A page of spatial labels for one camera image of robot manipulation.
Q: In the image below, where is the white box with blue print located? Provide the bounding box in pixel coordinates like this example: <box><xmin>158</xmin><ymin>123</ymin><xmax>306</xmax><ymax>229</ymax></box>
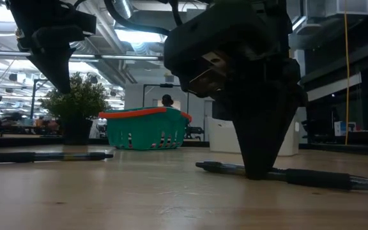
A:
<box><xmin>333</xmin><ymin>120</ymin><xmax>357</xmax><ymax>137</ymax></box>

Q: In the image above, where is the green basket with orange rim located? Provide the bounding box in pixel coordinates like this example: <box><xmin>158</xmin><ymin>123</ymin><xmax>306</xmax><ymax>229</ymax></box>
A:
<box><xmin>98</xmin><ymin>106</ymin><xmax>193</xmax><ymax>151</ymax></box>

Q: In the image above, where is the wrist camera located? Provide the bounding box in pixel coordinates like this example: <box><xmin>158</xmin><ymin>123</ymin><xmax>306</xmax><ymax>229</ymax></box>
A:
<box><xmin>185</xmin><ymin>49</ymin><xmax>233</xmax><ymax>96</ymax></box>
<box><xmin>70</xmin><ymin>11</ymin><xmax>97</xmax><ymax>35</ymax></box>

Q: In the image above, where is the black clear ballpoint pen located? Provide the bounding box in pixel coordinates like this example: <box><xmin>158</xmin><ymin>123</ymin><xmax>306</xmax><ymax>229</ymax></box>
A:
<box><xmin>195</xmin><ymin>160</ymin><xmax>368</xmax><ymax>192</ymax></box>
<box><xmin>0</xmin><ymin>151</ymin><xmax>114</xmax><ymax>164</ymax></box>

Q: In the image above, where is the white plastic bin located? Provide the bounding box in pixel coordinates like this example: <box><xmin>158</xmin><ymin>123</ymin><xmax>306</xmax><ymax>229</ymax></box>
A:
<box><xmin>208</xmin><ymin>113</ymin><xmax>300</xmax><ymax>157</ymax></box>

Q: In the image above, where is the black metal gantry frame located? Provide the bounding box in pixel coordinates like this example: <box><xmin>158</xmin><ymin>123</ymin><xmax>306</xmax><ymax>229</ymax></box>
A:
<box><xmin>142</xmin><ymin>83</ymin><xmax>190</xmax><ymax>112</ymax></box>

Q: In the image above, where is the person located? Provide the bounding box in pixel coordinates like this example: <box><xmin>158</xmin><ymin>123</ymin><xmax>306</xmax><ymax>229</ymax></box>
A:
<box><xmin>161</xmin><ymin>94</ymin><xmax>174</xmax><ymax>108</ymax></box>

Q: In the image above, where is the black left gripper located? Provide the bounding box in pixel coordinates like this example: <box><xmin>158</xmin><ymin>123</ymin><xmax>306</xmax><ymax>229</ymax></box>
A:
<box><xmin>6</xmin><ymin>0</ymin><xmax>76</xmax><ymax>94</ymax></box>

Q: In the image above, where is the black aluminium table frame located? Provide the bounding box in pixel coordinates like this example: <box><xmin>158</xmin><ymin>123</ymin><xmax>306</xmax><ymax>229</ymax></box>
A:
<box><xmin>0</xmin><ymin>134</ymin><xmax>368</xmax><ymax>157</ymax></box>

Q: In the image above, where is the yellow extension cable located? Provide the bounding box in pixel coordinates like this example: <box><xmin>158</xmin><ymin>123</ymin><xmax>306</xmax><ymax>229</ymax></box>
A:
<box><xmin>344</xmin><ymin>0</ymin><xmax>351</xmax><ymax>145</ymax></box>

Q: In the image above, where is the long white light bar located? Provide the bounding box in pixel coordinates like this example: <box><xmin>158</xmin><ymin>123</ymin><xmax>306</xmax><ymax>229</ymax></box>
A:
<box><xmin>0</xmin><ymin>49</ymin><xmax>165</xmax><ymax>63</ymax></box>

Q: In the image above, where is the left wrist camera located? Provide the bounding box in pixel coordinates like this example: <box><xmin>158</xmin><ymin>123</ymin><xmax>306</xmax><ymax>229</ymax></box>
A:
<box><xmin>70</xmin><ymin>11</ymin><xmax>97</xmax><ymax>35</ymax></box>

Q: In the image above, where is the green plant in black pot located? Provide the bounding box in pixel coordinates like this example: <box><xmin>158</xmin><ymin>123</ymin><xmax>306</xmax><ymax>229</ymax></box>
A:
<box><xmin>39</xmin><ymin>72</ymin><xmax>111</xmax><ymax>146</ymax></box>

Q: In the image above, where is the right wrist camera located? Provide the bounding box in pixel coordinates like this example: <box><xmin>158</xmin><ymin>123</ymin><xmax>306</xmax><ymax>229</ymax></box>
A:
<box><xmin>185</xmin><ymin>49</ymin><xmax>233</xmax><ymax>96</ymax></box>

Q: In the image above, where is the black background equipment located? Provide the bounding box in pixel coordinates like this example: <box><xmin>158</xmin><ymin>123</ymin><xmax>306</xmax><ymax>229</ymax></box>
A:
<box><xmin>211</xmin><ymin>98</ymin><xmax>236</xmax><ymax>121</ymax></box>

